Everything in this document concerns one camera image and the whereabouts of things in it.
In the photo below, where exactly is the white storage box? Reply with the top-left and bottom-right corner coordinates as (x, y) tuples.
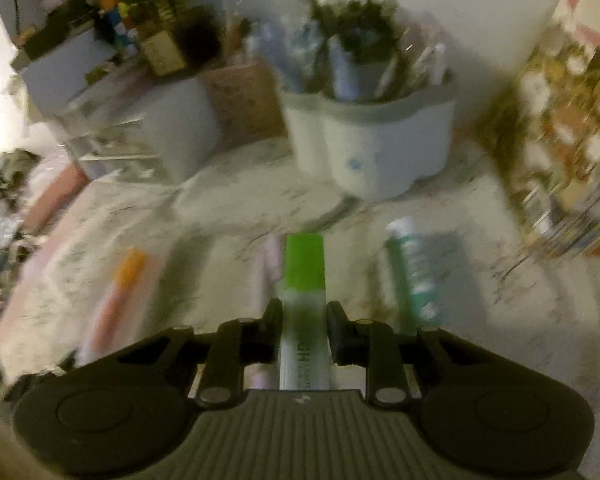
(17, 25), (122, 107)

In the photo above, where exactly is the dark green box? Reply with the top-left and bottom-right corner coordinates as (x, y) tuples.
(10, 7), (102, 61)

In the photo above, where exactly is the white flower-shaped pen holder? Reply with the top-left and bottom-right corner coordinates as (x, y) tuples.
(280, 77), (458, 202)

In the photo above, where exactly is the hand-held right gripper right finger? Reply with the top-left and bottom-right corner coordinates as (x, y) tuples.
(327, 301), (483, 408)

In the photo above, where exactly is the green white glue stick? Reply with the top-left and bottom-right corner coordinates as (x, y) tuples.
(382, 216), (445, 329)

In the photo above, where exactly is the purple character pen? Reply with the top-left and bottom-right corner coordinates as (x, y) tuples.
(250, 234), (286, 391)

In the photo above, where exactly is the bright green highlighter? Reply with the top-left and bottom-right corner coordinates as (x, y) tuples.
(278, 232), (337, 392)

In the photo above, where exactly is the bunch of thin pencils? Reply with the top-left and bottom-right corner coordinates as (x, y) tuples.
(220, 0), (261, 68)

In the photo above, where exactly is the pink mesh pen holder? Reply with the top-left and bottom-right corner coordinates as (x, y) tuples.
(200, 57), (288, 143)

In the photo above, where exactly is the bunch of blue white pens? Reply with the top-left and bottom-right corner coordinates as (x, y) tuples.
(245, 0), (453, 102)

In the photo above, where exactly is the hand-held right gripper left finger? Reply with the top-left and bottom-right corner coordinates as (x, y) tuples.
(116, 299), (284, 408)

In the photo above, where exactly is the orange capped pink highlighter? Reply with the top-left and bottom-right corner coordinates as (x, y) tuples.
(76, 247), (149, 368)

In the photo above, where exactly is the white drawer organizer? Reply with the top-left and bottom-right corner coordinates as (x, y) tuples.
(55, 77), (226, 186)

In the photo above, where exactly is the pink flat box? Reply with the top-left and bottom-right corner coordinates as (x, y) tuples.
(22, 162), (89, 233)

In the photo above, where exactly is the potted bamboo plant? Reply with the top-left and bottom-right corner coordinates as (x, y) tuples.
(112, 0), (226, 77)

